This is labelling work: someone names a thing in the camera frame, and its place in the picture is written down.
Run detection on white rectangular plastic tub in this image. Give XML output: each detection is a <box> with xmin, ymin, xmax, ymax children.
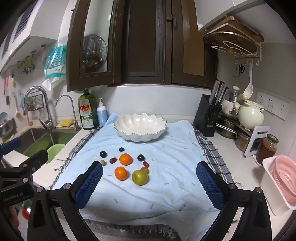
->
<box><xmin>261</xmin><ymin>157</ymin><xmax>296</xmax><ymax>216</ymax></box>

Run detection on black handled kitchen shears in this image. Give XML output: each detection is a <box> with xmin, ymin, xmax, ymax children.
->
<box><xmin>209</xmin><ymin>104</ymin><xmax>222</xmax><ymax>123</ymax></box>

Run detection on slim steel gooseneck faucet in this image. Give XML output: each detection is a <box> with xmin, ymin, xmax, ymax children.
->
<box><xmin>55</xmin><ymin>95</ymin><xmax>81</xmax><ymax>131</ymax></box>

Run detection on black knife block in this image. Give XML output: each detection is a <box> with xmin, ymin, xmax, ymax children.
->
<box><xmin>193</xmin><ymin>94</ymin><xmax>216</xmax><ymax>138</ymax></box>

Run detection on white scalloped ceramic bowl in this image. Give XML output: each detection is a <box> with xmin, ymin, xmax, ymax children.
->
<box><xmin>113</xmin><ymin>113</ymin><xmax>167</xmax><ymax>142</ymax></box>

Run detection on white plastic ladle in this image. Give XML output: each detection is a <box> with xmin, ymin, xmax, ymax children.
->
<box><xmin>243</xmin><ymin>66</ymin><xmax>255</xmax><ymax>99</ymax></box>

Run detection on pink plastic colander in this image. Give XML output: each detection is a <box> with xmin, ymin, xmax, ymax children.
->
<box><xmin>268</xmin><ymin>155</ymin><xmax>296</xmax><ymax>207</ymax></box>

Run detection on tall steel spring faucet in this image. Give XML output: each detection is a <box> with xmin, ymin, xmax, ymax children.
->
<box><xmin>23</xmin><ymin>86</ymin><xmax>55</xmax><ymax>130</ymax></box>

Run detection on orange tangerine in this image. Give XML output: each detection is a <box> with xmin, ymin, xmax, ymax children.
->
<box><xmin>119</xmin><ymin>153</ymin><xmax>132</xmax><ymax>166</ymax></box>
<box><xmin>114</xmin><ymin>166</ymin><xmax>128</xmax><ymax>181</ymax></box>

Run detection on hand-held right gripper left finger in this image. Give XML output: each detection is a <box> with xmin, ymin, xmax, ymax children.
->
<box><xmin>27</xmin><ymin>161</ymin><xmax>103</xmax><ymax>241</ymax></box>

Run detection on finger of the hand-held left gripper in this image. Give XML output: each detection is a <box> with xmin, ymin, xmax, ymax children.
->
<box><xmin>20</xmin><ymin>149</ymin><xmax>49</xmax><ymax>173</ymax></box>
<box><xmin>0</xmin><ymin>138</ymin><xmax>22</xmax><ymax>158</ymax></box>

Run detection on green grape fruit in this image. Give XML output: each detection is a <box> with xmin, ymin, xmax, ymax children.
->
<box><xmin>132</xmin><ymin>169</ymin><xmax>148</xmax><ymax>186</ymax></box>

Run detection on dark brown window frame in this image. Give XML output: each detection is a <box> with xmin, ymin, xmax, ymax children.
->
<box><xmin>67</xmin><ymin>0</ymin><xmax>218</xmax><ymax>92</ymax></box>

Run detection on white plastic stand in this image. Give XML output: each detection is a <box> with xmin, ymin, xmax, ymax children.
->
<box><xmin>245</xmin><ymin>126</ymin><xmax>271</xmax><ymax>156</ymax></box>

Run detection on perforated steel steamer plate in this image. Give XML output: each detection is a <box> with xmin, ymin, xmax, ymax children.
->
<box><xmin>83</xmin><ymin>34</ymin><xmax>108</xmax><ymax>70</ymax></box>

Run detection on white wire wall rack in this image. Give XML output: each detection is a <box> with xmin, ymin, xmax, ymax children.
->
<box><xmin>211</xmin><ymin>40</ymin><xmax>261</xmax><ymax>66</ymax></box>

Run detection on light green plastic basin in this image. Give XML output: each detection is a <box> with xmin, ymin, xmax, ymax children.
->
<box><xmin>46</xmin><ymin>144</ymin><xmax>66</xmax><ymax>164</ymax></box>

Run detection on grey checked cloth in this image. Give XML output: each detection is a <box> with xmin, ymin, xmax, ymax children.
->
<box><xmin>50</xmin><ymin>123</ymin><xmax>238</xmax><ymax>240</ymax></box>

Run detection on light blue speckled cloth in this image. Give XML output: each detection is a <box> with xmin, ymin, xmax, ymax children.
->
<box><xmin>52</xmin><ymin>113</ymin><xmax>222</xmax><ymax>226</ymax></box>

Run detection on white blue pump bottle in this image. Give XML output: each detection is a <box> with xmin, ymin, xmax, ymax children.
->
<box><xmin>97</xmin><ymin>98</ymin><xmax>108</xmax><ymax>127</ymax></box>

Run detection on brass wall hooks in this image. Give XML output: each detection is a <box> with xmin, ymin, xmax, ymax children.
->
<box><xmin>17</xmin><ymin>45</ymin><xmax>49</xmax><ymax>75</ymax></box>

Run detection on white range hood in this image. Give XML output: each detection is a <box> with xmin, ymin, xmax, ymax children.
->
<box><xmin>0</xmin><ymin>0</ymin><xmax>70</xmax><ymax>73</ymax></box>

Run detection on cream ceramic teapot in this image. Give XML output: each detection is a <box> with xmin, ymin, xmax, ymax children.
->
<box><xmin>238</xmin><ymin>100</ymin><xmax>265</xmax><ymax>129</ymax></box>

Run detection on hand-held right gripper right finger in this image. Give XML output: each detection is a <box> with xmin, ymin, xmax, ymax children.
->
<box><xmin>196</xmin><ymin>161</ymin><xmax>278</xmax><ymax>241</ymax></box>

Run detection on steel cooking pot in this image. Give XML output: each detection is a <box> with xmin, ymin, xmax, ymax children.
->
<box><xmin>235</xmin><ymin>130</ymin><xmax>252</xmax><ymax>152</ymax></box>
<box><xmin>216</xmin><ymin>117</ymin><xmax>237</xmax><ymax>139</ymax></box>

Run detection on grey handled knife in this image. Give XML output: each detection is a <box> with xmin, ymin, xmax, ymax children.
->
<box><xmin>218</xmin><ymin>86</ymin><xmax>230</xmax><ymax>106</ymax></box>
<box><xmin>209</xmin><ymin>79</ymin><xmax>220</xmax><ymax>105</ymax></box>
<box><xmin>214</xmin><ymin>82</ymin><xmax>225</xmax><ymax>105</ymax></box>

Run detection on green dish soap bottle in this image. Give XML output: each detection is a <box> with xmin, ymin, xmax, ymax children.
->
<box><xmin>78</xmin><ymin>88</ymin><xmax>98</xmax><ymax>130</ymax></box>

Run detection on black wire sink basket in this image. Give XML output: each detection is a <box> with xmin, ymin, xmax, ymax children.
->
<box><xmin>24</xmin><ymin>93</ymin><xmax>45</xmax><ymax>111</ymax></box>

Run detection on teal hanging plastic bag pack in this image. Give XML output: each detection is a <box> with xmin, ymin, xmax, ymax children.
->
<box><xmin>43</xmin><ymin>45</ymin><xmax>67</xmax><ymax>91</ymax></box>

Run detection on wooden cutting board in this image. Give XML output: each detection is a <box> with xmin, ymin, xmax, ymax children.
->
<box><xmin>203</xmin><ymin>16</ymin><xmax>264</xmax><ymax>56</ymax></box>

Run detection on red object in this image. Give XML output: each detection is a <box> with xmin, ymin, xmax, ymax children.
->
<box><xmin>21</xmin><ymin>201</ymin><xmax>33</xmax><ymax>220</ymax></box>

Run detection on glass jar of red sauce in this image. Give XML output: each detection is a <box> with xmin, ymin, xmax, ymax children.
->
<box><xmin>256</xmin><ymin>134</ymin><xmax>278</xmax><ymax>166</ymax></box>

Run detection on white lidded casserole pot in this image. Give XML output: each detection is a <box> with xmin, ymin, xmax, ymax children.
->
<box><xmin>221</xmin><ymin>86</ymin><xmax>245</xmax><ymax>119</ymax></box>

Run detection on steel kitchen sink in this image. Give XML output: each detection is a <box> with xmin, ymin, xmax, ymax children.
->
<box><xmin>14</xmin><ymin>127</ymin><xmax>79</xmax><ymax>164</ymax></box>

